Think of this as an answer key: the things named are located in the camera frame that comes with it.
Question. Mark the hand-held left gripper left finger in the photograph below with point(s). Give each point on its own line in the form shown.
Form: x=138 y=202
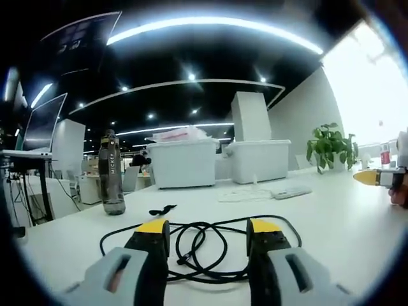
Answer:
x=140 y=264

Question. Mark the white office chair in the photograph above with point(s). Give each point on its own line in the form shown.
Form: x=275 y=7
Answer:
x=131 y=179

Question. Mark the green potted plant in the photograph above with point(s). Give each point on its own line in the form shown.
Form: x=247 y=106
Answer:
x=331 y=148

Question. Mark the dark transparent water bottle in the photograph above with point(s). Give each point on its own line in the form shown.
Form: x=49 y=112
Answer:
x=111 y=178

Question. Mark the white desktop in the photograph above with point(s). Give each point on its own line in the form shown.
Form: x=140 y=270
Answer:
x=334 y=229

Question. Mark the white storage bin with papers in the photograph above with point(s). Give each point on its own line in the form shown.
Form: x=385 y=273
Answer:
x=183 y=159

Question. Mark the open laptop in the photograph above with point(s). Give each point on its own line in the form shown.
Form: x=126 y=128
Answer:
x=40 y=127

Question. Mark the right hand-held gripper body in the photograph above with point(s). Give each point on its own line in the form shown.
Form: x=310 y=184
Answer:
x=402 y=150

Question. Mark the person's right hand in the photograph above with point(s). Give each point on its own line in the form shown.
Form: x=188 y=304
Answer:
x=398 y=195

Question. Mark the black standing desk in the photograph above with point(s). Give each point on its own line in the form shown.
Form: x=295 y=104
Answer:
x=28 y=181

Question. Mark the red and white bottle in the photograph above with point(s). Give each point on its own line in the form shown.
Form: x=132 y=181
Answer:
x=385 y=156

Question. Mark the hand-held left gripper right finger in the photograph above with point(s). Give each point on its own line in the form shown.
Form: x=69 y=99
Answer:
x=280 y=264

